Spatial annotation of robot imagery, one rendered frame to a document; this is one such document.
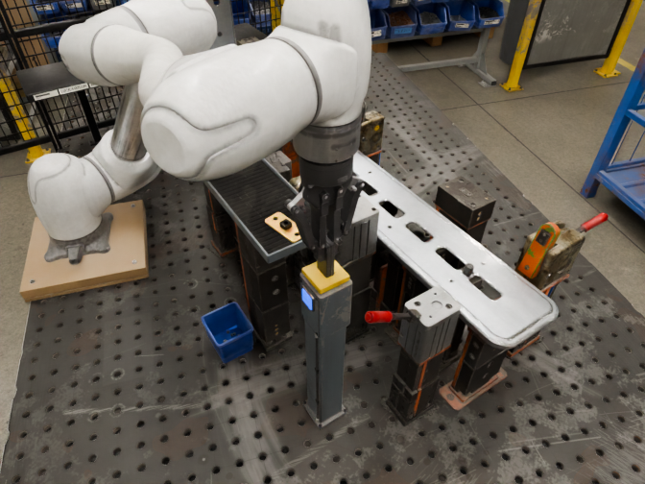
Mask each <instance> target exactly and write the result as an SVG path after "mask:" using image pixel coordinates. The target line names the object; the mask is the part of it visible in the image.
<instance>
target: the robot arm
mask: <svg viewBox="0 0 645 484"><path fill-rule="evenodd" d="M216 36H217V21H216V17H215V14H214V12H213V10H212V9H211V8H210V6H209V5H208V4H207V2H206V1H204V0H131V1H129V2H127V3H125V4H124V5H121V6H118V7H115V8H112V9H110V10H107V11H105V12H101V13H99V14H97V15H95V16H93V17H91V18H89V19H87V20H86V21H85V23H81V24H76V25H73V26H71V27H69V28H68V29H67V30H66V31H65V32H64V33H63V35H62V36H61V38H60V43H59V52H60V56H61V59H62V61H63V63H64V64H65V66H66V68H67V70H68V71H69V72H70V73H71V74H72V75H74V76H75V77H76V78H78V79H80V80H81V81H83V82H86V83H88V84H92V85H101V86H118V85H124V90H123V94H122V98H121V102H120V106H119V110H118V113H117V117H116V121H115V125H114V129H112V130H110V131H108V132H107V133H106V134H105V135H104V136H103V138H102V139H101V141H100V142H99V143H98V145H97V146H96V147H95V148H94V149H93V151H92V152H91V153H89V154H88V155H86V156H84V157H82V158H77V157H74V156H72V155H68V154H65V153H56V154H48V155H45V156H43V157H40V158H38V159H37V160H36V161H35V162H34V163H33V164H32V166H31V167H30V169H29V171H28V191H29V195H30V199H31V202H32V205H33V207H34V209H35V212H36V215H37V217H38V219H39V221H40V222H41V224H42V226H43V227H44V228H45V229H46V231H47V232H48V235H49V238H50V241H49V246H48V250H47V252H46V253H45V255H44V259H45V261H46V262H53V261H56V260H59V259H63V258H69V262H70V264H71V265H78V264H79V263H80V261H81V259H82V257H83V255H87V254H106V253H108V252H109V251H110V245H109V235H110V224H111V221H112V220H113V215H112V213H110V212H106V213H103V212H104V211H105V210H106V208H107V207H108V206H109V205H110V204H111V203H113V202H115V201H117V200H120V199H122V198H124V197H126V196H128V195H130V194H131V193H133V192H135V191H136V190H138V189H140V188H142V187H143V186H145V185H146V184H148V183H149V182H151V181H152V180H154V179H155V177H156V176H157V175H158V174H159V172H160V170H161V168H162V169H163V170H164V171H166V172H167V173H169V174H171V175H173V176H175V177H177V178H179V179H182V180H185V181H191V182H201V181H210V180H215V179H219V178H222V177H225V176H228V175H232V174H234V173H237V172H239V171H241V170H243V169H245V168H247V167H249V166H251V165H253V164H255V163H256V162H257V161H259V160H261V159H262V158H264V157H267V156H268V155H270V154H272V153H273V152H275V151H276V150H278V149H279V148H281V147H282V146H284V145H285V144H286V143H288V142H289V141H290V140H292V139H293V146H294V149H295V151H296V152H297V154H298V155H299V174H300V179H301V182H300V186H299V194H298V195H297V197H296V198H295V199H294V200H293V201H292V200H290V199H288V200H286V201H285V203H284V204H285V206H286V207H287V208H288V209H289V210H290V211H291V212H292V214H293V217H294V219H295V222H296V225H297V228H298V230H299V235H300V238H301V240H302V242H303V243H304V244H305V245H306V246H307V248H308V249H309V250H310V251H314V257H315V258H316V259H317V268H318V269H319V270H320V271H321V273H322V274H323V275H324V276H325V277H326V278H329V277H331V276H333V275H334V261H335V255H336V254H337V252H338V246H340V245H341V244H342V243H343V241H342V240H341V239H340V237H341V236H342V235H343V236H346V235H348V234H349V230H350V227H351V223H352V219H353V216H354V212H355V209H356V206H357V203H358V199H359V195H360V194H361V192H362V190H363V188H364V187H365V185H366V183H365V182H364V181H363V180H362V179H361V178H359V177H358V176H357V175H356V174H352V172H353V156H354V155H355V154H356V152H357V151H358V149H359V145H360V129H361V121H362V106H363V102H364V99H365V97H366V94H367V91H368V86H369V80H370V63H371V28H370V12H369V6H368V1H367V0H285V2H284V4H283V7H282V11H281V23H280V26H277V27H276V28H275V29H274V31H273V32H272V33H271V34H270V35H269V36H268V37H267V38H265V39H263V40H260V41H258V42H255V43H248V44H243V45H240V46H237V45H235V44H230V45H226V46H223V47H219V48H216V49H212V50H209V49H210V47H211V46H212V44H213V43H214V41H215V39H216ZM305 201H306V202H308V203H309V205H310V207H311V228H312V230H311V228H310V225H309V222H308V219H307V217H306V215H305V213H304V211H305V205H304V202H305ZM102 213H103V214H102ZM343 223H344V224H343Z"/></svg>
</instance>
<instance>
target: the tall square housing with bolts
mask: <svg viewBox="0 0 645 484"><path fill-rule="evenodd" d="M379 212H380V210H379V208H377V207H376V206H375V205H374V204H372V203H371V202H370V201H369V200H368V199H367V198H366V197H364V196H363V195H362V194H360V195H359V199H358V203H357V206H356V209H355V212H354V216H353V219H352V223H351V227H350V230H349V234H348V235H346V236H343V235H342V236H341V237H340V239H341V240H342V241H343V243H342V244H341V245H340V246H338V252H337V254H336V255H335V260H336V261H337V262H338V263H339V265H340V266H341V267H344V266H345V265H346V264H348V263H349V262H350V261H353V260H356V259H358V260H359V262H355V263H353V264H350V265H349V266H347V267H346V268H345V269H344V270H345V271H346V272H347V273H348V274H349V278H350V279H351V280H352V297H351V312H350V324H349V326H347V327H346V343H347V344H348V345H349V344H350V343H349V342H350V341H352V342H355V340H357V339H360V338H365V335H367V334H370V333H371V331H370V330H371V329H372V327H369V326H368V323H367V322H366V320H365V314H366V313H367V312H368V311H369V309H370V290H371V287H370V266H371V256H372V255H373V254H376V241H377V232H378V223H379ZM357 337H358V338H357Z"/></svg>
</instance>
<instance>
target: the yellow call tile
mask: <svg viewBox="0 0 645 484"><path fill-rule="evenodd" d="M301 271H302V273H303V274H304V275H305V277H306V278H307V279H308V280H309V281H310V282H311V284H312V285H313V286H314V287H315V288H316V290H317V291H318V292H319V293H320V294H322V293H324V292H326V291H328V290H330V289H332V288H334V287H336V286H338V285H340V284H342V283H345V282H347V281H349V274H348V273H347V272H346V271H345V270H344V269H343V268H342V267H341V266H340V265H339V263H338V262H337V261H336V260H335V261H334V275H333V276H331V277H329V278H326V277H325V276H324V275H323V274H322V273H321V271H320V270H319V269H318V268H317V262H314V263H312V264H310V265H308V266H306V267H303V268H302V269H301Z"/></svg>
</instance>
